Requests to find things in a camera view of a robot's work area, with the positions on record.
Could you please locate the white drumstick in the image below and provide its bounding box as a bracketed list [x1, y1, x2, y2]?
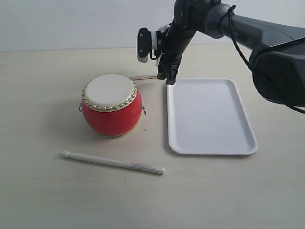
[128, 74, 157, 80]
[59, 151, 165, 175]

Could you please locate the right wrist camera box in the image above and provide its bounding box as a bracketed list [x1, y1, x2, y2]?
[136, 27, 158, 63]

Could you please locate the white rectangular plastic tray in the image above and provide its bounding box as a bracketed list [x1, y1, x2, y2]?
[166, 78, 258, 156]

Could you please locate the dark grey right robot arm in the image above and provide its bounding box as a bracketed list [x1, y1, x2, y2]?
[157, 0, 305, 113]

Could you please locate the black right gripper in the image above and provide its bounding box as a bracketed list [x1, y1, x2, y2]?
[157, 22, 195, 84]

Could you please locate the small red drum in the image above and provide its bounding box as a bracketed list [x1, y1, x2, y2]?
[80, 73, 145, 137]

